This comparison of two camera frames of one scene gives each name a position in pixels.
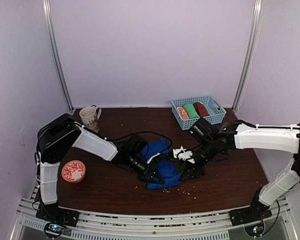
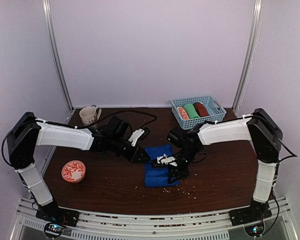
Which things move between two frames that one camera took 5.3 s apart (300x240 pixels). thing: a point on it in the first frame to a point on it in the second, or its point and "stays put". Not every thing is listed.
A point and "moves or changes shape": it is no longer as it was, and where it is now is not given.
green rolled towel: (191, 111) stays put
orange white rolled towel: (183, 113) stays put
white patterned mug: (89, 116) stays put
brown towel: (201, 109) stays put
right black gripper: (195, 171) to (181, 173)
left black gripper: (146, 175) to (135, 157)
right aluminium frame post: (254, 38) stays put
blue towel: (167, 170) moves or changes shape
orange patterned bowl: (73, 171) stays put
